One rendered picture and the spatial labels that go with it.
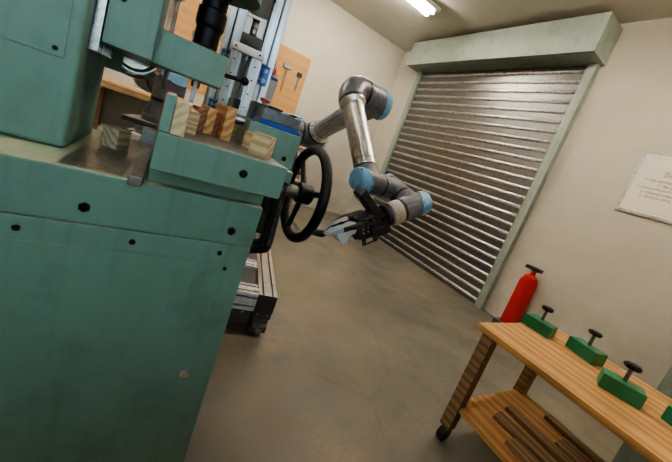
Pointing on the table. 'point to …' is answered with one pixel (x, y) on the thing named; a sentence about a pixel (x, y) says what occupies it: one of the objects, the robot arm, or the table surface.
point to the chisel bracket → (189, 60)
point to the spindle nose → (212, 16)
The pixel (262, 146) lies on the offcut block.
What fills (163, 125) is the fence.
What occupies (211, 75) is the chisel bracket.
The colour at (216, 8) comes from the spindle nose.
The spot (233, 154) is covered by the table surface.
